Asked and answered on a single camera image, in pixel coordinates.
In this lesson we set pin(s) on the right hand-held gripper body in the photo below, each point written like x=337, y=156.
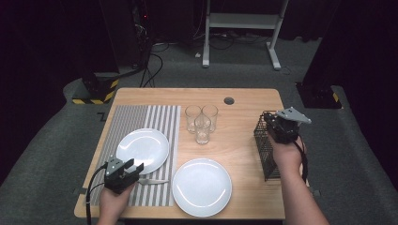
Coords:
x=286, y=128

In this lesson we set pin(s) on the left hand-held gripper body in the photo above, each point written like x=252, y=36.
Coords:
x=117, y=179

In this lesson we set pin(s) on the white plate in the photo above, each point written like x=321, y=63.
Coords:
x=202, y=187
x=142, y=150

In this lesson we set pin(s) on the silver knife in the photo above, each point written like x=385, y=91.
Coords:
x=155, y=181

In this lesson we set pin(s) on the person's left hand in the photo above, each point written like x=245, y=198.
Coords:
x=114, y=203

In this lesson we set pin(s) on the person's right hand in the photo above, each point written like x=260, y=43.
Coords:
x=289, y=156

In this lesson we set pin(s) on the grey table grommet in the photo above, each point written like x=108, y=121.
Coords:
x=229, y=100

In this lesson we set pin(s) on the black base with yellow mark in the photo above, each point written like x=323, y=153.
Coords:
x=319, y=97

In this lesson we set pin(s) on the grey white striped placemat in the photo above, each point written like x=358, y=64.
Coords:
x=131, y=118

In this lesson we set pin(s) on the clear drinking glass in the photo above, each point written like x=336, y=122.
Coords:
x=191, y=120
x=212, y=117
x=202, y=132

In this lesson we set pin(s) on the yellow black striped base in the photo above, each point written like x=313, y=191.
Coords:
x=100, y=90

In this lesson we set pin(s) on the white metal stand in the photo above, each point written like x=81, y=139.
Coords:
x=242, y=20

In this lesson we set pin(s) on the dark equipment rack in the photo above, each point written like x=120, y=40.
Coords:
x=142, y=31

